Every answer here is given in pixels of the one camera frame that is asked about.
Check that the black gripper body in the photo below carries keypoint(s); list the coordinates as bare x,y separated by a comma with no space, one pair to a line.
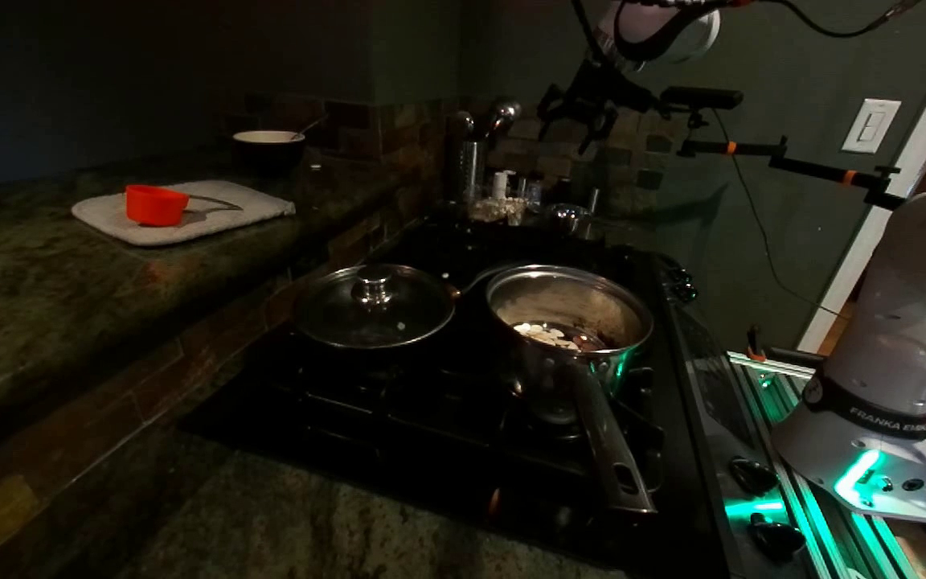
602,83

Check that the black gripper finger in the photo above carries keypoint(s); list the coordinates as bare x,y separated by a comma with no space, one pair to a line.
600,126
557,103

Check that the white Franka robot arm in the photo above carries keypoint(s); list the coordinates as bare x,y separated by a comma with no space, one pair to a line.
913,322

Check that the metal utensil holder with ladles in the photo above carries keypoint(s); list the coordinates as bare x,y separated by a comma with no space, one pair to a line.
480,139

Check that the glass pot lid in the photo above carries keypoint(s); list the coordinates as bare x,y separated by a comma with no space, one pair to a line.
374,306

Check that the dark bowl with white inside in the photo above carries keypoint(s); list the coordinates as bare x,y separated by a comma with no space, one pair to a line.
268,145

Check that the black gas stove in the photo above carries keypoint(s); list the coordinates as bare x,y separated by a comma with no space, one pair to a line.
433,427

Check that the white cutting board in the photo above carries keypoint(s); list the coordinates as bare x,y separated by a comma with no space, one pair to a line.
215,210

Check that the red measuring cup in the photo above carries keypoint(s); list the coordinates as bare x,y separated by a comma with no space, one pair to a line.
154,204

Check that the black camera on stand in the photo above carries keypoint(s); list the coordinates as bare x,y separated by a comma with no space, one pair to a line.
784,160

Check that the white light switch plate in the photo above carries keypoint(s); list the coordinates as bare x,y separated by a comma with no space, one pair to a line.
870,124

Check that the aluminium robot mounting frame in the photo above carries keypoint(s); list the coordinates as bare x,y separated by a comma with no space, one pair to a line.
806,501

